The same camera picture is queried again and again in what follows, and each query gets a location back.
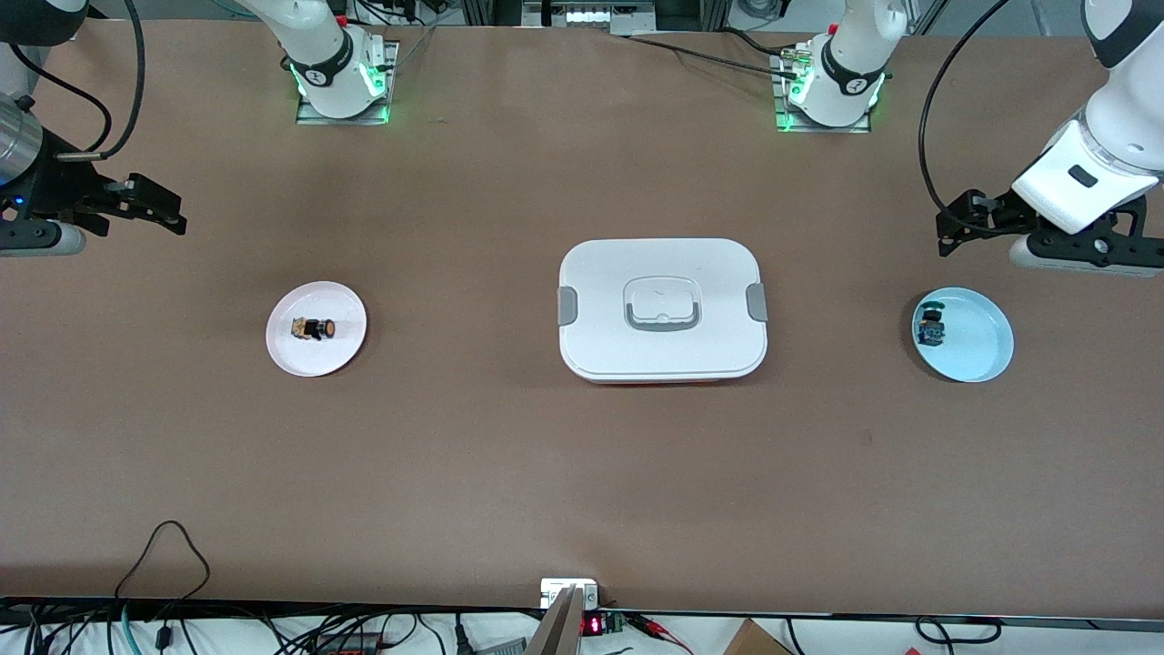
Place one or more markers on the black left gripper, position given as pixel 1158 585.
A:
pixel 998 216

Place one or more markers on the white socket block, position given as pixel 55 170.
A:
pixel 555 589

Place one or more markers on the light blue round plate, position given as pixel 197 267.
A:
pixel 978 337

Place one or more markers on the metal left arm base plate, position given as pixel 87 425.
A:
pixel 780 91

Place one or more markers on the small green circuit board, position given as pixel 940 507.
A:
pixel 614 624

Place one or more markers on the pink round plate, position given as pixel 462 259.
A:
pixel 316 357

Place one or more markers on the red digit display module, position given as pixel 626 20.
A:
pixel 591 625

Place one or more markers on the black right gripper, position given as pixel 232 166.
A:
pixel 56 188

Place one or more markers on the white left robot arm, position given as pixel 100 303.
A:
pixel 846 64

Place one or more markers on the red clip leads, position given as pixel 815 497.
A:
pixel 655 626

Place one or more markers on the brown cardboard box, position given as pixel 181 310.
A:
pixel 753 641

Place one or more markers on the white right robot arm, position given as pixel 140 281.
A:
pixel 323 55

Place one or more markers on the grey device with lit ports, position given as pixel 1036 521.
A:
pixel 591 16

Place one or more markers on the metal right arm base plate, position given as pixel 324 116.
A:
pixel 389 55

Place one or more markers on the orange push button switch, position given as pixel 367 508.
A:
pixel 314 328

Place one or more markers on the grey metal bar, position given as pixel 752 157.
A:
pixel 556 632

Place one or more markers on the white lunch box grey clips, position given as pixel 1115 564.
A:
pixel 664 350

